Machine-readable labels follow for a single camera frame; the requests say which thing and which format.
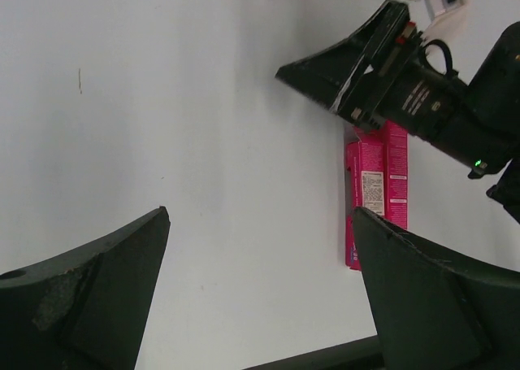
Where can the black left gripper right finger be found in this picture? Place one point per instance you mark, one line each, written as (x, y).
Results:
(435, 308)

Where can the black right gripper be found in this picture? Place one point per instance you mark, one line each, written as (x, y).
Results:
(380, 73)

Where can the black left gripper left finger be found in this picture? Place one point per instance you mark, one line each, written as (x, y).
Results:
(86, 308)

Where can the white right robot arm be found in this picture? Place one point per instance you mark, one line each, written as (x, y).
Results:
(490, 145)

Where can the pink toothpaste box middle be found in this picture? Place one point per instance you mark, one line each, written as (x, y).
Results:
(364, 162)

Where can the pink toothpaste box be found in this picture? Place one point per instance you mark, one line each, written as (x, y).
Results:
(364, 162)
(395, 144)

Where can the pink toothpaste box right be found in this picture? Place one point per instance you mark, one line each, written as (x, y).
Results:
(395, 144)

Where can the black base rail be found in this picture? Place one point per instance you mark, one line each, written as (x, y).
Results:
(360, 354)

